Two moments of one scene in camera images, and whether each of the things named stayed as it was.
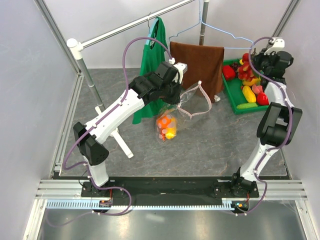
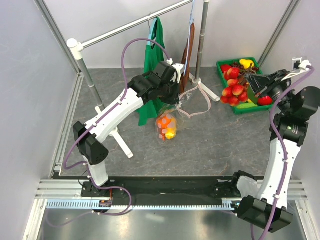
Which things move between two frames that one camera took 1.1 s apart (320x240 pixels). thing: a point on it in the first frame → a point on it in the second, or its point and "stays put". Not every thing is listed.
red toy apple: [261, 99] stays put
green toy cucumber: [246, 105] stays put
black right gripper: [257, 59] → [264, 84]
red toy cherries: [245, 72] → [235, 92]
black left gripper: [176, 99] stays put
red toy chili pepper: [163, 135] stays put
